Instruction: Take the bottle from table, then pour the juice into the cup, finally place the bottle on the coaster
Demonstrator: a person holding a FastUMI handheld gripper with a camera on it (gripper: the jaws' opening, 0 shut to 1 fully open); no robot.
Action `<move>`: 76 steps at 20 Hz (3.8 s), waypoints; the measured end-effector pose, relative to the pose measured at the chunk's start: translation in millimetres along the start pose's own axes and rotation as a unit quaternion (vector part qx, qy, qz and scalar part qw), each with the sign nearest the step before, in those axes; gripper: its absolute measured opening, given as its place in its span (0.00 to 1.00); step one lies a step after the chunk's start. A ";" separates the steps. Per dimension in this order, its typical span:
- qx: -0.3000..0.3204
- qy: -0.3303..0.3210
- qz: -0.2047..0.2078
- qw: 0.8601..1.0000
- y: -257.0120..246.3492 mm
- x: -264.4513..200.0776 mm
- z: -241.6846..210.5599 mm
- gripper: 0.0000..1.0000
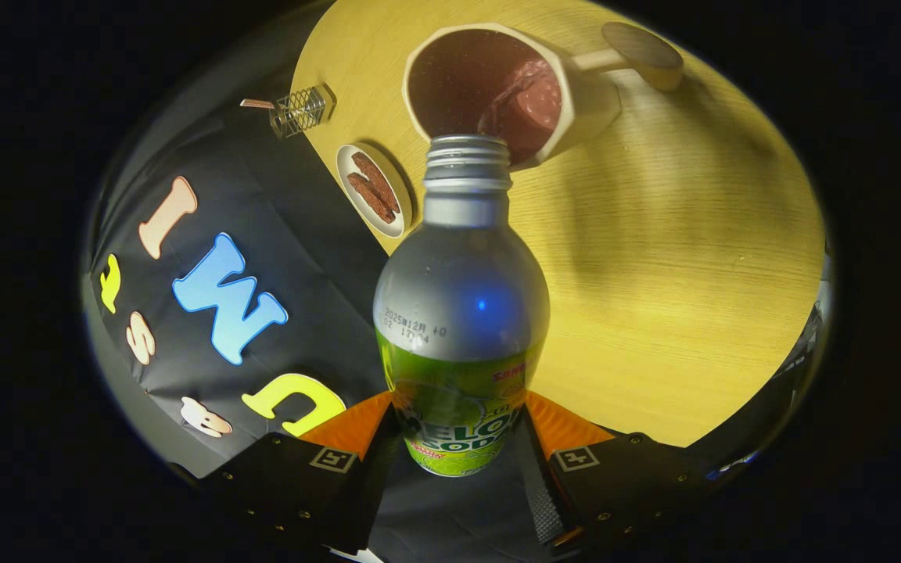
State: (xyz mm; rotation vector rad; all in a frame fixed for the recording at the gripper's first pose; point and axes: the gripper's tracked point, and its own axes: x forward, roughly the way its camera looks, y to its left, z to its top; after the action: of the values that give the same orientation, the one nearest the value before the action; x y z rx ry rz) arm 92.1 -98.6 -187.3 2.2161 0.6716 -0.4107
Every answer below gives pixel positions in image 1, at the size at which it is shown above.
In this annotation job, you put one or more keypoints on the silver green juice bottle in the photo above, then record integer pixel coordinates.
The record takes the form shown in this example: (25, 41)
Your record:
(458, 297)

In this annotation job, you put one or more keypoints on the wooden table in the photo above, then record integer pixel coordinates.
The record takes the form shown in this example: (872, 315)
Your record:
(654, 274)

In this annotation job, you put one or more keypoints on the white round plate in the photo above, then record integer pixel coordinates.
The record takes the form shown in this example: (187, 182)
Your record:
(357, 211)

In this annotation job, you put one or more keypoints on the striped straw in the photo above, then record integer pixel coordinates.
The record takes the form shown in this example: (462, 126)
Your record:
(256, 103)

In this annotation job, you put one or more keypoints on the brown meat slice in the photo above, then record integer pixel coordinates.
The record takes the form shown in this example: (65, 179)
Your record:
(376, 178)
(368, 199)

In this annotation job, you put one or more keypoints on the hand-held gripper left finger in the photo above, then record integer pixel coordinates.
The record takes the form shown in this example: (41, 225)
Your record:
(294, 485)

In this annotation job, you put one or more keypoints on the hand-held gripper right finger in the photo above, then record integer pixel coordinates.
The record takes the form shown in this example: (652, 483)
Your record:
(622, 477)

